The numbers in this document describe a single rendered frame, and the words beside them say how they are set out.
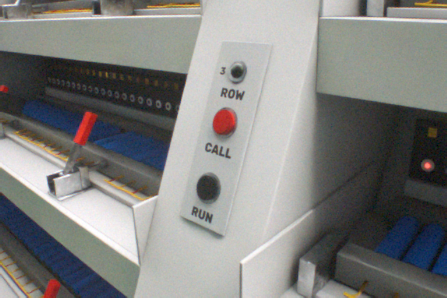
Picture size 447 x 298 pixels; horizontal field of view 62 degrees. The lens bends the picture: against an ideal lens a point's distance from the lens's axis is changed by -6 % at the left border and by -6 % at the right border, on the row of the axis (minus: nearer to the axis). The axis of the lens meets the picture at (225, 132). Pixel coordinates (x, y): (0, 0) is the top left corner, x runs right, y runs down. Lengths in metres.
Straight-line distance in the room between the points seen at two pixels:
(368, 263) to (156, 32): 0.24
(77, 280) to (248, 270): 0.38
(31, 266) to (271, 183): 0.44
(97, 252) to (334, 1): 0.27
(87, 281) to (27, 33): 0.34
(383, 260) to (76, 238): 0.27
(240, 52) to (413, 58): 0.11
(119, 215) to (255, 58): 0.20
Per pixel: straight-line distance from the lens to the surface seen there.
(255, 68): 0.25
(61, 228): 0.42
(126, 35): 0.37
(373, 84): 0.23
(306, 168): 0.25
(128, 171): 0.42
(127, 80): 0.60
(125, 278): 0.34
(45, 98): 0.82
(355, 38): 0.23
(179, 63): 0.32
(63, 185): 0.42
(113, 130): 0.58
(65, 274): 0.59
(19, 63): 0.87
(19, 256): 0.64
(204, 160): 0.26
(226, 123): 0.24
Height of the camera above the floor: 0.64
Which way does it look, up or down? level
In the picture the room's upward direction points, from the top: 14 degrees clockwise
